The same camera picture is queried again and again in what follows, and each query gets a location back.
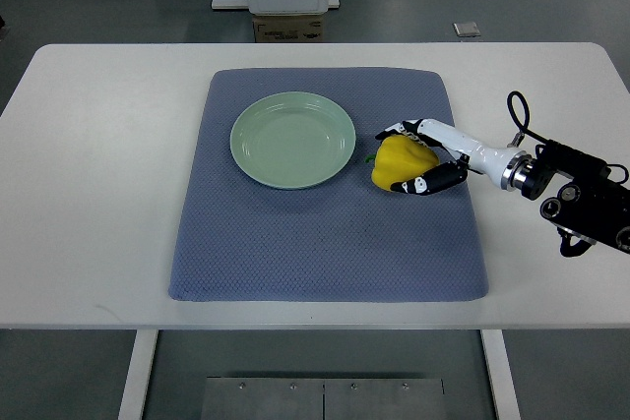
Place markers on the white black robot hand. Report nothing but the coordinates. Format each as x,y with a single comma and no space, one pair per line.
458,153

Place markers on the yellow bell pepper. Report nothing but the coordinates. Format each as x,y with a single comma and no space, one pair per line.
400,159

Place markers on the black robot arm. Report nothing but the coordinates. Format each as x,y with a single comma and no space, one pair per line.
592,207

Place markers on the small grey floor plate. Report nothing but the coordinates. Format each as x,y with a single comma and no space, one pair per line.
466,29

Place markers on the light green plate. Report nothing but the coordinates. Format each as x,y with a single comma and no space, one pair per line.
292,140

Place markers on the white right table leg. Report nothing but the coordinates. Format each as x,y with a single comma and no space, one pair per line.
500,376

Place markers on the white table leg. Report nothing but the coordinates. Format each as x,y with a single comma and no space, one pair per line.
500,376
138,375

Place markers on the brown cardboard box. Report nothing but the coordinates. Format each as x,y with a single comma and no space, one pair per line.
288,29

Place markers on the blue quilted mat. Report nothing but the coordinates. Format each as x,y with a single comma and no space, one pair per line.
342,241

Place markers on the white left table leg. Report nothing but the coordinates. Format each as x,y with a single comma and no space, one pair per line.
138,375

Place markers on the metal base plate with screws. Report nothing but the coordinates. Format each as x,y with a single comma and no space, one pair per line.
318,398

